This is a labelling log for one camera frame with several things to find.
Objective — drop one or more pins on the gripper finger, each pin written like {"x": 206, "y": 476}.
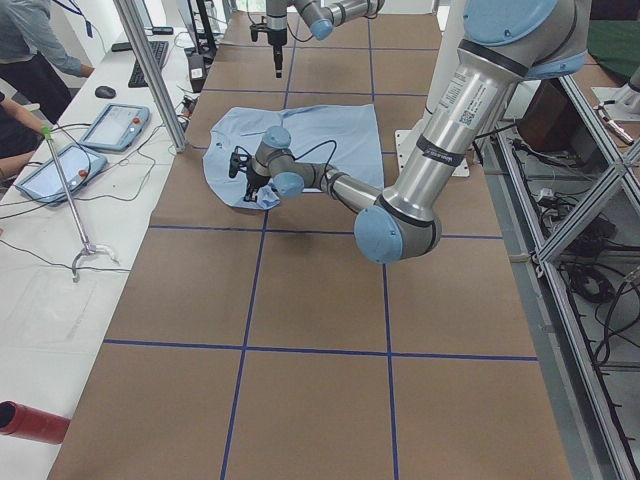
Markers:
{"x": 278, "y": 61}

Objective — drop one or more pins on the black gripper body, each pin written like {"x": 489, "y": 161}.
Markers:
{"x": 256, "y": 180}
{"x": 275, "y": 41}

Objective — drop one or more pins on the light blue t-shirt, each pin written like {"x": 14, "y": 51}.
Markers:
{"x": 345, "y": 136}

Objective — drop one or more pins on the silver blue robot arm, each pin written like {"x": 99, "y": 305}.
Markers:
{"x": 503, "y": 44}
{"x": 320, "y": 19}

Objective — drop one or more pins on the upper teach pendant tablet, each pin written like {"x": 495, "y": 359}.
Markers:
{"x": 116, "y": 127}

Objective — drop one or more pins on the black computer mouse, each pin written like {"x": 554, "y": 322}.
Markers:
{"x": 105, "y": 92}

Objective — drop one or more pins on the reacher grabber tool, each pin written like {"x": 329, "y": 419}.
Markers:
{"x": 88, "y": 248}

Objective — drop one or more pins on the person in grey shirt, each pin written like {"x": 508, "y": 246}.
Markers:
{"x": 32, "y": 57}

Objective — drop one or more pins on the red bottle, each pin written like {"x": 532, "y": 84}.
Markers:
{"x": 29, "y": 423}

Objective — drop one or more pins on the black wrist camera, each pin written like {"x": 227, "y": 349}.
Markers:
{"x": 239, "y": 161}
{"x": 256, "y": 28}

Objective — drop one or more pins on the aluminium frame post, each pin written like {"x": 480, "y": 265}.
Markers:
{"x": 134, "y": 29}

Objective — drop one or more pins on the aluminium frame rack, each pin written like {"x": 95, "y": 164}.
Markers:
{"x": 563, "y": 169}

